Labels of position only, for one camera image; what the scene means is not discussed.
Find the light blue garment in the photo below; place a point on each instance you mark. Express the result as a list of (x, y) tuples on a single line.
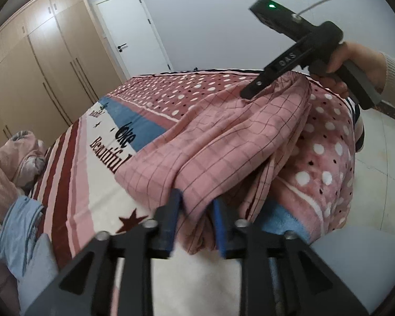
[(19, 233)]

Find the beige wooden wardrobe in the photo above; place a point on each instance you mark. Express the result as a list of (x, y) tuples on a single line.
[(36, 56)]

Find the pink rumpled clothes pile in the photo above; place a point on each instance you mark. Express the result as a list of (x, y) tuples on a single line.
[(3, 171)]

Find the striped dotted printed blanket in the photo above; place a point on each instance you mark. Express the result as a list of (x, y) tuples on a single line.
[(95, 177)]

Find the person's right hand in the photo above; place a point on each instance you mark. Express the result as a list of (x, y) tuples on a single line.
[(365, 62)]

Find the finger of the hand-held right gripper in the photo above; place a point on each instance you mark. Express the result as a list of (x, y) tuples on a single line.
[(258, 85)]

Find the pink checked pants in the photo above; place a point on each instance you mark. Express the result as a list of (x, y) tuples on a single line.
[(223, 138)]

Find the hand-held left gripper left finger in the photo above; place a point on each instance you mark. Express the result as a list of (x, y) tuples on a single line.
[(171, 223)]

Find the white door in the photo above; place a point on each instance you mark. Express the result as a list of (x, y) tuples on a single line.
[(135, 29)]

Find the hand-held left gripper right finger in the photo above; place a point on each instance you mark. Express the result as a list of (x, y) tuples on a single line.
[(221, 233)]

